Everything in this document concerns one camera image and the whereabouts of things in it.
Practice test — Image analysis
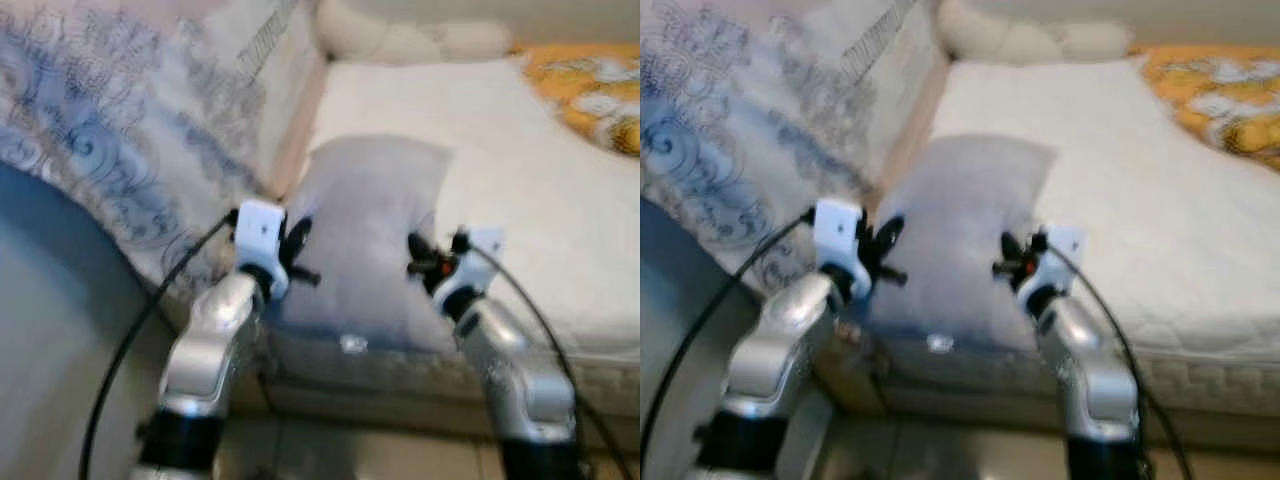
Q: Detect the beige bed base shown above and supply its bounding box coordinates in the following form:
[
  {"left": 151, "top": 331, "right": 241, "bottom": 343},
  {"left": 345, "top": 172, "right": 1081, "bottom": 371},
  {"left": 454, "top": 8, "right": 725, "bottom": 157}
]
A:
[
  {"left": 240, "top": 372, "right": 641, "bottom": 446},
  {"left": 812, "top": 372, "right": 1280, "bottom": 451}
]

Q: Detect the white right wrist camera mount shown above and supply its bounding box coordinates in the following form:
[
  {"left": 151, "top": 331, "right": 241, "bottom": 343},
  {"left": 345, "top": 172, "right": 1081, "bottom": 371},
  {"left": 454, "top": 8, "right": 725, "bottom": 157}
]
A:
[
  {"left": 430, "top": 227, "right": 507, "bottom": 313},
  {"left": 1020, "top": 225, "right": 1087, "bottom": 303}
]

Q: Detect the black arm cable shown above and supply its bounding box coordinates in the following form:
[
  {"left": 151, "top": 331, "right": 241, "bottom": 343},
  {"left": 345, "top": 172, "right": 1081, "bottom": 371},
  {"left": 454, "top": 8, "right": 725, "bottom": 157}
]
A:
[
  {"left": 78, "top": 212, "right": 239, "bottom": 480},
  {"left": 640, "top": 208, "right": 819, "bottom": 466},
  {"left": 1042, "top": 242, "right": 1195, "bottom": 480},
  {"left": 462, "top": 242, "right": 631, "bottom": 480}
]

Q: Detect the white quilted mattress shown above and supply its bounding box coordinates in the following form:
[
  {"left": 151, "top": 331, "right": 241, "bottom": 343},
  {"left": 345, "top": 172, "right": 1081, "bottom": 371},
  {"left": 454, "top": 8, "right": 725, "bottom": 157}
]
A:
[
  {"left": 815, "top": 56, "right": 1280, "bottom": 421},
  {"left": 255, "top": 58, "right": 641, "bottom": 421}
]

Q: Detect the yellow cartoon print blanket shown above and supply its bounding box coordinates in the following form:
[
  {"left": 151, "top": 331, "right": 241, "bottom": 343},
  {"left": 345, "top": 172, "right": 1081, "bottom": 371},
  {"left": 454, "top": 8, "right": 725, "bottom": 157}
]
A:
[
  {"left": 1134, "top": 42, "right": 1280, "bottom": 173},
  {"left": 514, "top": 42, "right": 641, "bottom": 157}
]

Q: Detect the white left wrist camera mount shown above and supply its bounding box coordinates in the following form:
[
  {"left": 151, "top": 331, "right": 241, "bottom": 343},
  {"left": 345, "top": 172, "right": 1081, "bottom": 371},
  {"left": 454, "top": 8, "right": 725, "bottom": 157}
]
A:
[
  {"left": 814, "top": 198, "right": 870, "bottom": 301},
  {"left": 233, "top": 198, "right": 292, "bottom": 301}
]

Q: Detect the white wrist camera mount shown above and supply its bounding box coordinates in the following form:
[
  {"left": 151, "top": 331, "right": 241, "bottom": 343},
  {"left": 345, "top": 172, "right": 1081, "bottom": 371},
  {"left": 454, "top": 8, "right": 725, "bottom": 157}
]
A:
[
  {"left": 1020, "top": 225, "right": 1087, "bottom": 303},
  {"left": 430, "top": 227, "right": 507, "bottom": 313},
  {"left": 814, "top": 198, "right": 870, "bottom": 301},
  {"left": 233, "top": 198, "right": 292, "bottom": 301}
]

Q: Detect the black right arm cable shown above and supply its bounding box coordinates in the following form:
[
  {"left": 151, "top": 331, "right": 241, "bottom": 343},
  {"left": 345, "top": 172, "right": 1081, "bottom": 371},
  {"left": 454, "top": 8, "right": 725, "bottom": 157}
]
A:
[
  {"left": 462, "top": 242, "right": 631, "bottom": 480},
  {"left": 1042, "top": 242, "right": 1195, "bottom": 480}
]

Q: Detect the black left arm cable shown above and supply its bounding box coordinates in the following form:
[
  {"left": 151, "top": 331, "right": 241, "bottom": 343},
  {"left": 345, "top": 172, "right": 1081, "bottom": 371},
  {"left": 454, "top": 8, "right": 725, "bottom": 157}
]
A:
[
  {"left": 78, "top": 212, "right": 239, "bottom": 480},
  {"left": 640, "top": 208, "right": 819, "bottom": 466}
]

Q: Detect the grey pillow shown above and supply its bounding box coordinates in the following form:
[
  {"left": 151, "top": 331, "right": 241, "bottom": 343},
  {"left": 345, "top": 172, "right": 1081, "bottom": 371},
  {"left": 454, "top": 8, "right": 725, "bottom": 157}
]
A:
[
  {"left": 274, "top": 135, "right": 457, "bottom": 357},
  {"left": 866, "top": 135, "right": 1060, "bottom": 357}
]

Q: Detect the ornament printed headboard cover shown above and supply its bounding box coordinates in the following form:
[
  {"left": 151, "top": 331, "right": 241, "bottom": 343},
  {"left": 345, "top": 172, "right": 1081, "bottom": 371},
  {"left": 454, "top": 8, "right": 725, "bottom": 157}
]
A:
[
  {"left": 0, "top": 0, "right": 323, "bottom": 303},
  {"left": 640, "top": 0, "right": 947, "bottom": 301}
]

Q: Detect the beige tube cushion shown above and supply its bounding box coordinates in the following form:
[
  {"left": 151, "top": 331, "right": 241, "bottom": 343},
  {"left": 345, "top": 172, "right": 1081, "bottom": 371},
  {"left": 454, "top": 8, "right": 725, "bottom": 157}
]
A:
[
  {"left": 314, "top": 0, "right": 514, "bottom": 64},
  {"left": 934, "top": 0, "right": 1134, "bottom": 62}
]

